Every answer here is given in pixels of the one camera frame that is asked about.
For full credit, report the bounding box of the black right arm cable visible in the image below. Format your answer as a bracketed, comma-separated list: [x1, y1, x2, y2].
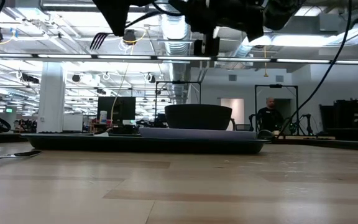
[277, 0, 353, 138]

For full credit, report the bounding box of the knife with teal patterned handle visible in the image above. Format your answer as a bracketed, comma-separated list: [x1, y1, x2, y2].
[0, 150, 42, 165]

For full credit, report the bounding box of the black computer monitor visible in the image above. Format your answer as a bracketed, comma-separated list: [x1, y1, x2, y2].
[97, 96, 137, 126]

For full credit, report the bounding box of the bright doorway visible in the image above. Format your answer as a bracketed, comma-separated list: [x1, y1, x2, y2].
[219, 98, 245, 131]

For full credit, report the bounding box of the fork with purple handle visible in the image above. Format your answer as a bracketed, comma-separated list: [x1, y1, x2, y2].
[89, 32, 117, 51]

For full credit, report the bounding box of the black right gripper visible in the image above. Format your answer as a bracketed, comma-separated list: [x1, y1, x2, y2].
[178, 0, 265, 57]

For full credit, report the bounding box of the dark green serving tray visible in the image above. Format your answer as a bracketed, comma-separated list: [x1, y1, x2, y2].
[20, 133, 270, 156]

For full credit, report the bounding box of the white board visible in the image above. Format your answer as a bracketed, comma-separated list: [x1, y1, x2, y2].
[62, 114, 84, 132]

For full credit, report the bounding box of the black background gantry frame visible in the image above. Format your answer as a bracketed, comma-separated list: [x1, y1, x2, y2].
[254, 83, 300, 136]
[154, 80, 203, 106]

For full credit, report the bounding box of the black storage cabinet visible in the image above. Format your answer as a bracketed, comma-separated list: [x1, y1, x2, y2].
[319, 98, 358, 142]

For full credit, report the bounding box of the black aluminium table frame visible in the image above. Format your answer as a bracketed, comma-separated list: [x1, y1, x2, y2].
[0, 132, 358, 152]

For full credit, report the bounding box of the yellow hanging pendant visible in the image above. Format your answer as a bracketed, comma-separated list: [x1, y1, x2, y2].
[262, 45, 269, 78]

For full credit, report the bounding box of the silver ceiling duct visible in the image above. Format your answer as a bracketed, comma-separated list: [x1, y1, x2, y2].
[230, 35, 255, 58]
[160, 14, 193, 105]

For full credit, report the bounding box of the rectangular ceiling light panel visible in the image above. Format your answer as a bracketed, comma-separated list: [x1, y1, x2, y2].
[244, 33, 336, 48]

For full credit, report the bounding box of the lilac round plate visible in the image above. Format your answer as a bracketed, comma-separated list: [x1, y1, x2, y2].
[138, 126, 258, 141]

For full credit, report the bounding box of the black bowl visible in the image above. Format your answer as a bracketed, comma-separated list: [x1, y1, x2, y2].
[163, 103, 233, 131]

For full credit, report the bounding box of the person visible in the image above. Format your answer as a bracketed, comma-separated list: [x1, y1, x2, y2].
[255, 96, 285, 133]

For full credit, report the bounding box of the black left wrist camera cable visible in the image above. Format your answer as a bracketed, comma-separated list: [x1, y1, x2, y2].
[124, 1, 181, 29]

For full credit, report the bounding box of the white building column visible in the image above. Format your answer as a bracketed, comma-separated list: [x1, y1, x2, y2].
[37, 62, 66, 134]

